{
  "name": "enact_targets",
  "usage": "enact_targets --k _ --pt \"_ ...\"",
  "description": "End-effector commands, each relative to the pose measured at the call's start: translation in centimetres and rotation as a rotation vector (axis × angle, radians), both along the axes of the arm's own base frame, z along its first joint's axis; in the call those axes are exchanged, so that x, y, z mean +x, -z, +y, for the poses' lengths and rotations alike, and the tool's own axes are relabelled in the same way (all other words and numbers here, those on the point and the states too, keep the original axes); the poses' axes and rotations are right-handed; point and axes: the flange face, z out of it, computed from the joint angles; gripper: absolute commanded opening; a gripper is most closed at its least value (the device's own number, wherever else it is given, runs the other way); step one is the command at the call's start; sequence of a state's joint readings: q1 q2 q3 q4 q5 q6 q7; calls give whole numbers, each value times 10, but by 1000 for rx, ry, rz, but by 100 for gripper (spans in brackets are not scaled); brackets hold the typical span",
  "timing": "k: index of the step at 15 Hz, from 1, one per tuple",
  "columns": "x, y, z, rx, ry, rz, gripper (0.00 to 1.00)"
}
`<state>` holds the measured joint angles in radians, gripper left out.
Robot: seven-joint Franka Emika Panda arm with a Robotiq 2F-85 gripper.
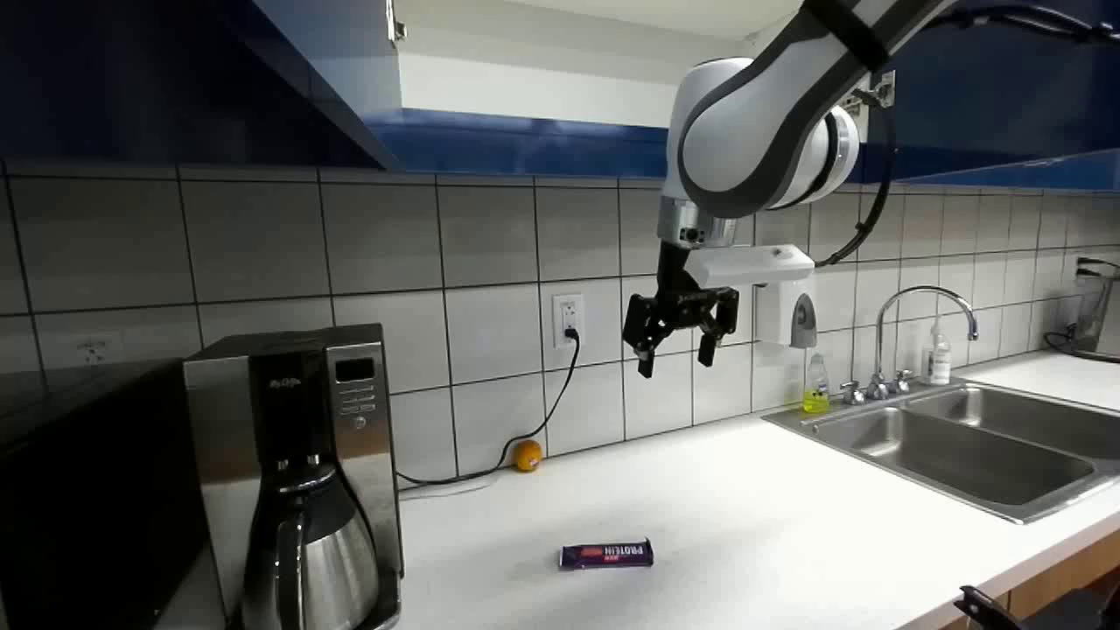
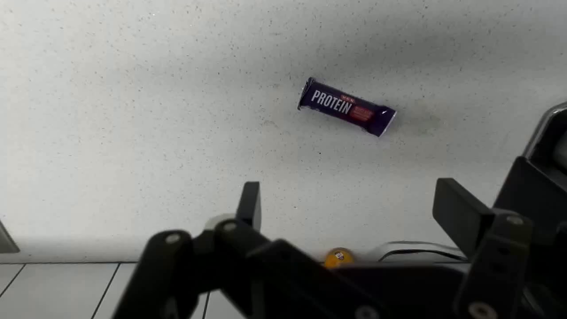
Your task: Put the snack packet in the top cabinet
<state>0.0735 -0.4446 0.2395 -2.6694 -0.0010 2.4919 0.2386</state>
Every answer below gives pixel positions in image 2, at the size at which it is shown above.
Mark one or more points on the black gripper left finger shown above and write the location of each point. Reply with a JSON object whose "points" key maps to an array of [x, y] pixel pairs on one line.
{"points": [[260, 278]]}

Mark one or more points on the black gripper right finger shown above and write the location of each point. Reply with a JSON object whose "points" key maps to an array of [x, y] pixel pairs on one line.
{"points": [[496, 246]]}

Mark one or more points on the purple protein bar packet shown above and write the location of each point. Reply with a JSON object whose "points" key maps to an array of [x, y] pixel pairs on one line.
{"points": [[345, 106]]}

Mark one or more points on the small orange fruit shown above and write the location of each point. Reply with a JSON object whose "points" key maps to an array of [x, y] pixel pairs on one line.
{"points": [[338, 257]]}

